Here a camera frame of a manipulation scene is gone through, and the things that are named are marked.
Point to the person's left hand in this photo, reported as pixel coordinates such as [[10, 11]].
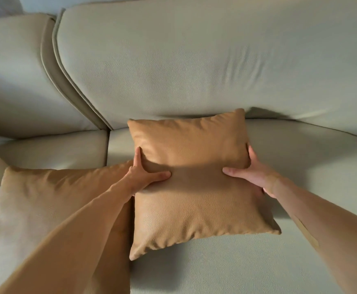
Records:
[[140, 177]]

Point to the person's right hand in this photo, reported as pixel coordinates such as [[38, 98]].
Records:
[[261, 176]]

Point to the tan leather cushion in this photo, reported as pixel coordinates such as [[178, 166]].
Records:
[[196, 211], [43, 195]]

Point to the beige leather sofa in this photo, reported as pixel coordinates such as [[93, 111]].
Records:
[[196, 58]]

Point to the person's right forearm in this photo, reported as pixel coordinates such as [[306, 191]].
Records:
[[334, 229]]

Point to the person's left forearm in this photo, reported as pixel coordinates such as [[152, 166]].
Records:
[[68, 241]]

